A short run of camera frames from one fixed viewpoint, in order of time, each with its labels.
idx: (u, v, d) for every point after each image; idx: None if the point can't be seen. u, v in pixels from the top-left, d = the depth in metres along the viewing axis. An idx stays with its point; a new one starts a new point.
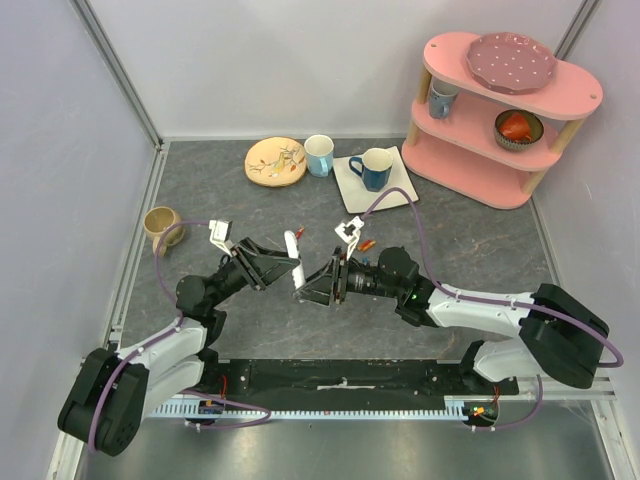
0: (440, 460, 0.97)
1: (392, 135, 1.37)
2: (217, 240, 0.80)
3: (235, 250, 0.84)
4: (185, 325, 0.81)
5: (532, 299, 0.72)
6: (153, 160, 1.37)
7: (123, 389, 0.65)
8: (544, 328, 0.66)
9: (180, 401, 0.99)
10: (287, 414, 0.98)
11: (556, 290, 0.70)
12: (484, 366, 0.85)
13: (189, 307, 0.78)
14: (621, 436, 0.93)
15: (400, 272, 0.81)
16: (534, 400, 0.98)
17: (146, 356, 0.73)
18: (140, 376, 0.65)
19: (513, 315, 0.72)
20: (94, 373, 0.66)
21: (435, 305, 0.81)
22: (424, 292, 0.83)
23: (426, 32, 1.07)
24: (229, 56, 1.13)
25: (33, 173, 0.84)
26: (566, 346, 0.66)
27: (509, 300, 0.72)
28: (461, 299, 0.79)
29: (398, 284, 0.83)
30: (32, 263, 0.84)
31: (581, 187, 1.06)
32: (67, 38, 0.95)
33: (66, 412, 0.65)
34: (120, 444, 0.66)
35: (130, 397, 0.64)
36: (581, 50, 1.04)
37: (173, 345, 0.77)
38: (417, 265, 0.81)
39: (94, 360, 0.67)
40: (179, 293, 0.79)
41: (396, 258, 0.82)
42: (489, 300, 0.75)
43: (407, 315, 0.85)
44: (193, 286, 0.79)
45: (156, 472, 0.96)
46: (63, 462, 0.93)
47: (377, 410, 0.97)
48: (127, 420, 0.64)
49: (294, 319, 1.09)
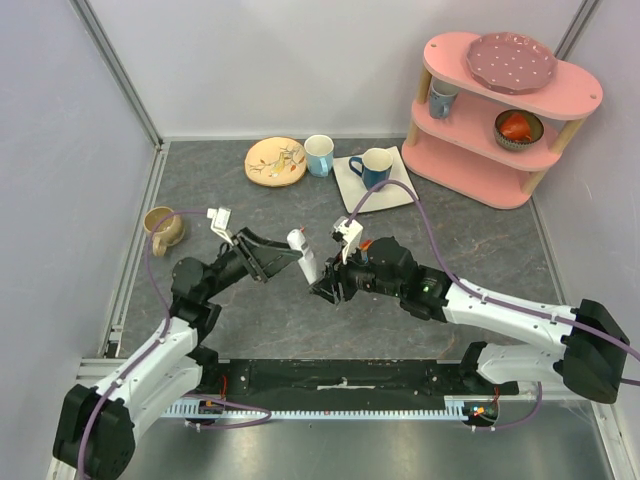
0: (440, 460, 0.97)
1: (392, 134, 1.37)
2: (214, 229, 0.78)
3: (238, 237, 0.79)
4: (171, 331, 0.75)
5: (574, 315, 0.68)
6: (153, 160, 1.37)
7: (105, 431, 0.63)
8: (587, 346, 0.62)
9: (180, 401, 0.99)
10: (288, 414, 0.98)
11: (598, 307, 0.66)
12: (489, 369, 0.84)
13: (186, 290, 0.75)
14: (621, 436, 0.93)
15: (390, 259, 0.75)
16: (534, 400, 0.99)
17: (126, 385, 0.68)
18: (121, 416, 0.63)
19: (553, 331, 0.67)
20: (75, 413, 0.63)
21: (453, 303, 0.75)
22: (438, 284, 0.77)
23: (426, 32, 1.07)
24: (229, 56, 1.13)
25: (33, 173, 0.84)
26: (600, 363, 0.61)
27: (550, 314, 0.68)
28: (487, 302, 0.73)
29: (394, 275, 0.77)
30: (32, 263, 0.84)
31: (582, 187, 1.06)
32: (67, 38, 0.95)
33: (54, 450, 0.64)
34: (116, 470, 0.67)
35: (114, 436, 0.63)
36: (581, 51, 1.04)
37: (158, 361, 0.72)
38: (410, 251, 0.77)
39: (70, 400, 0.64)
40: (175, 276, 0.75)
41: (385, 247, 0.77)
42: (526, 310, 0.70)
43: (416, 309, 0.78)
44: (191, 268, 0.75)
45: (156, 472, 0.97)
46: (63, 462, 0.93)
47: (377, 410, 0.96)
48: (114, 455, 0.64)
49: (294, 319, 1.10)
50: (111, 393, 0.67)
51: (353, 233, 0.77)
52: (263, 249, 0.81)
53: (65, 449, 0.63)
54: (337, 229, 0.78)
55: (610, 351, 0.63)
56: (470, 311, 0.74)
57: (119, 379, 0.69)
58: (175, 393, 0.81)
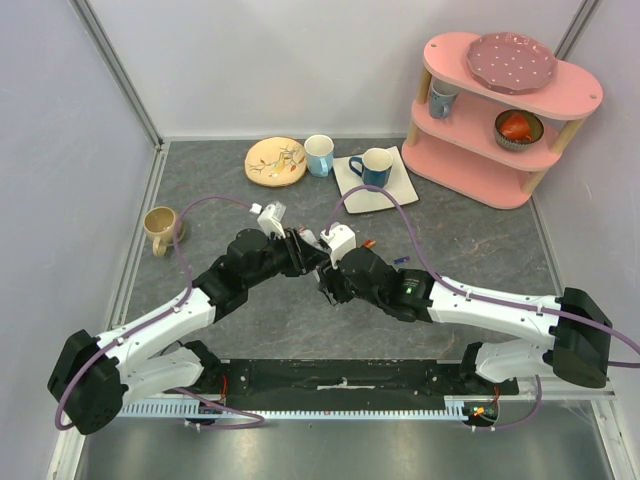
0: (440, 460, 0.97)
1: (392, 134, 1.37)
2: (270, 219, 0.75)
3: (289, 231, 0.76)
4: (189, 302, 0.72)
5: (558, 304, 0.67)
6: (153, 160, 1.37)
7: (91, 384, 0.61)
8: (576, 336, 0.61)
9: (180, 401, 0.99)
10: (287, 414, 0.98)
11: (580, 294, 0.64)
12: (487, 370, 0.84)
13: (239, 253, 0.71)
14: (621, 436, 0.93)
15: (361, 267, 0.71)
16: (534, 400, 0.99)
17: (126, 346, 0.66)
18: (110, 376, 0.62)
19: (541, 323, 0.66)
20: (73, 357, 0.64)
21: (438, 303, 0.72)
22: (420, 285, 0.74)
23: (426, 32, 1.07)
24: (229, 56, 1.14)
25: (33, 173, 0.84)
26: (592, 352, 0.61)
27: (535, 306, 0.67)
28: (472, 299, 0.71)
29: (371, 284, 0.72)
30: (33, 263, 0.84)
31: (582, 187, 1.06)
32: (67, 38, 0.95)
33: (47, 387, 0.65)
34: (95, 425, 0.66)
35: (99, 393, 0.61)
36: (581, 51, 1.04)
37: (164, 329, 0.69)
38: (380, 256, 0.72)
39: (75, 342, 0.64)
40: (240, 236, 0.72)
41: (354, 256, 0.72)
42: (513, 303, 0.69)
43: (400, 313, 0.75)
44: (257, 236, 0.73)
45: (157, 472, 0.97)
46: (63, 462, 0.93)
47: (377, 410, 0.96)
48: (94, 411, 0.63)
49: (294, 319, 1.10)
50: (110, 350, 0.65)
51: (336, 239, 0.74)
52: (308, 246, 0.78)
53: (56, 388, 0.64)
54: (320, 237, 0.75)
55: (596, 336, 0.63)
56: (457, 310, 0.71)
57: (121, 338, 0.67)
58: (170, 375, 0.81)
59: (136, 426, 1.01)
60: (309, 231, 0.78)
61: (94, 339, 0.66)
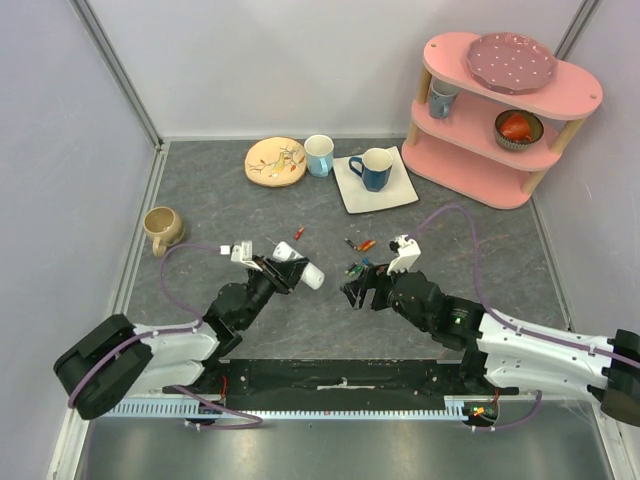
0: (440, 460, 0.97)
1: (392, 135, 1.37)
2: (242, 260, 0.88)
3: (263, 264, 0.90)
4: (202, 330, 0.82)
5: (610, 346, 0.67)
6: (153, 160, 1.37)
7: (120, 363, 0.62)
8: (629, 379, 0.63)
9: (180, 401, 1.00)
10: (287, 414, 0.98)
11: (633, 338, 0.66)
12: (499, 377, 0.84)
13: (220, 311, 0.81)
14: (621, 436, 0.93)
15: (420, 295, 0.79)
16: (533, 400, 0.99)
17: (158, 340, 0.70)
18: (141, 358, 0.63)
19: (593, 362, 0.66)
20: (106, 336, 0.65)
21: (488, 336, 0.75)
22: (469, 315, 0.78)
23: (426, 32, 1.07)
24: (229, 56, 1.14)
25: (33, 172, 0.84)
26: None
27: (588, 345, 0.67)
28: (522, 334, 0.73)
29: (424, 310, 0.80)
30: (33, 262, 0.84)
31: (582, 187, 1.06)
32: (67, 36, 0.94)
33: (64, 361, 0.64)
34: (96, 411, 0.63)
35: (125, 373, 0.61)
36: (581, 50, 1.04)
37: (184, 338, 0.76)
38: (437, 285, 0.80)
39: (112, 322, 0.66)
40: (220, 294, 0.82)
41: (414, 283, 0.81)
42: (562, 341, 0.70)
43: (448, 341, 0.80)
44: (236, 292, 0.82)
45: (156, 472, 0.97)
46: (63, 462, 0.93)
47: (377, 410, 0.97)
48: (110, 392, 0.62)
49: (294, 319, 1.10)
50: (144, 339, 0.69)
51: (409, 247, 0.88)
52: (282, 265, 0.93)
53: (74, 364, 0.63)
54: (397, 240, 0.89)
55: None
56: (506, 344, 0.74)
57: (154, 332, 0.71)
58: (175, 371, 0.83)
59: (136, 426, 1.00)
60: (283, 245, 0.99)
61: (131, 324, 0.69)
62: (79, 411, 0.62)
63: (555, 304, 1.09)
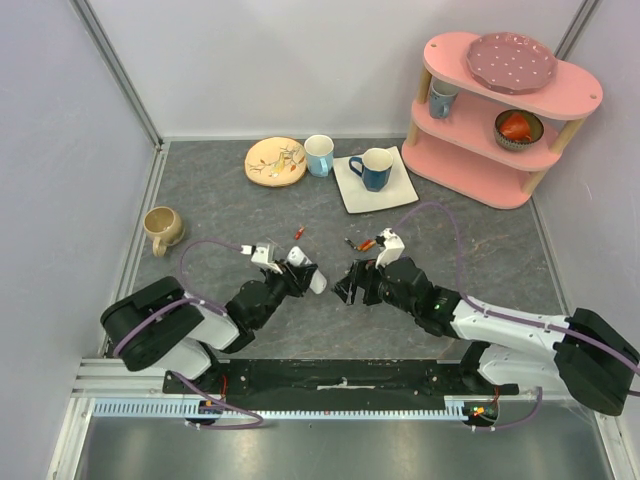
0: (440, 460, 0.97)
1: (392, 134, 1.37)
2: (265, 262, 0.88)
3: (283, 266, 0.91)
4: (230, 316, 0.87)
5: (567, 324, 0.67)
6: (153, 160, 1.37)
7: (173, 323, 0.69)
8: (580, 354, 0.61)
9: (180, 401, 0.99)
10: (287, 414, 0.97)
11: (590, 316, 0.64)
12: (490, 370, 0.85)
13: (242, 306, 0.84)
14: (621, 435, 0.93)
15: (406, 278, 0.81)
16: (534, 400, 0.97)
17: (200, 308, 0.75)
18: (190, 322, 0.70)
19: (546, 338, 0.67)
20: (158, 294, 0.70)
21: (459, 318, 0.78)
22: (450, 302, 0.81)
23: (426, 33, 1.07)
24: (229, 57, 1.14)
25: (33, 173, 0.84)
26: (595, 371, 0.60)
27: (542, 322, 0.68)
28: (489, 315, 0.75)
29: (409, 294, 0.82)
30: (32, 262, 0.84)
31: (581, 187, 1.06)
32: (67, 37, 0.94)
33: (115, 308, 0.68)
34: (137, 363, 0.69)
35: (173, 330, 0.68)
36: (581, 50, 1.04)
37: (218, 317, 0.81)
38: (423, 271, 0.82)
39: (166, 283, 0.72)
40: (242, 290, 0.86)
41: (400, 267, 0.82)
42: (520, 320, 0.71)
43: (429, 326, 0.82)
44: (257, 290, 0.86)
45: (158, 472, 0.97)
46: (63, 462, 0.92)
47: (377, 410, 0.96)
48: (158, 348, 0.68)
49: (294, 319, 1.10)
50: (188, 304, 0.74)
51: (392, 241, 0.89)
52: (297, 268, 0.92)
53: (125, 313, 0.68)
54: (382, 233, 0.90)
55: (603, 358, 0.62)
56: (475, 325, 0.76)
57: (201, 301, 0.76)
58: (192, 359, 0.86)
59: (136, 426, 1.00)
60: (298, 249, 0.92)
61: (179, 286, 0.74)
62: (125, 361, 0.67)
63: (555, 304, 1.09)
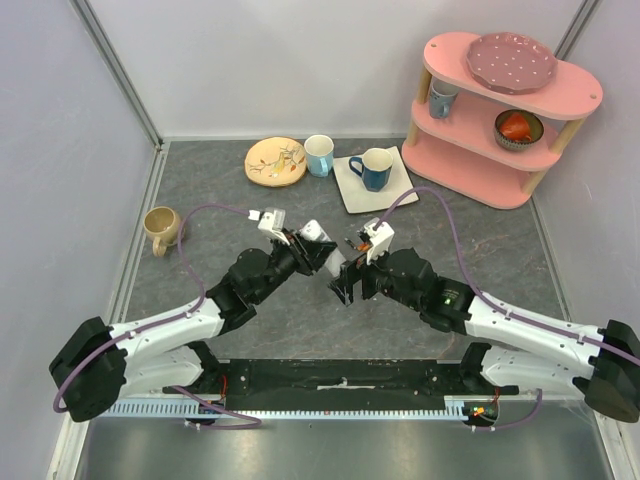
0: (440, 460, 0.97)
1: (392, 134, 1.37)
2: (271, 231, 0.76)
3: (292, 237, 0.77)
4: (200, 310, 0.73)
5: (601, 336, 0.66)
6: (153, 160, 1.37)
7: (98, 372, 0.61)
8: (616, 371, 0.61)
9: (180, 401, 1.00)
10: (287, 414, 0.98)
11: (624, 329, 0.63)
12: (495, 373, 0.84)
13: (239, 276, 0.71)
14: (621, 436, 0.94)
15: (410, 272, 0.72)
16: (534, 400, 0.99)
17: (137, 341, 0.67)
18: (116, 367, 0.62)
19: (581, 351, 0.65)
20: (83, 341, 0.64)
21: (476, 318, 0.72)
22: (460, 297, 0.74)
23: (426, 32, 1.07)
24: (229, 57, 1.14)
25: (33, 173, 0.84)
26: (630, 388, 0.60)
27: (578, 334, 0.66)
28: (512, 318, 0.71)
29: (414, 287, 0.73)
30: (32, 262, 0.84)
31: (582, 187, 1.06)
32: (67, 37, 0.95)
33: (51, 368, 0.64)
34: (87, 414, 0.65)
35: (99, 385, 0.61)
36: (581, 50, 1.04)
37: (181, 324, 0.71)
38: (430, 263, 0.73)
39: (88, 327, 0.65)
40: (240, 258, 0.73)
41: (404, 259, 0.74)
42: (551, 329, 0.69)
43: (436, 322, 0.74)
44: (258, 258, 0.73)
45: (157, 472, 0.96)
46: (63, 462, 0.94)
47: (376, 410, 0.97)
48: (95, 399, 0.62)
49: (294, 319, 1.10)
50: (121, 341, 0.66)
51: (380, 236, 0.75)
52: (311, 243, 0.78)
53: (58, 369, 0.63)
54: (366, 229, 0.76)
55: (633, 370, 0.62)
56: (495, 327, 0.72)
57: (132, 332, 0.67)
58: (172, 374, 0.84)
59: (136, 426, 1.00)
60: (314, 222, 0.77)
61: (109, 327, 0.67)
62: (71, 416, 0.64)
63: (555, 304, 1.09)
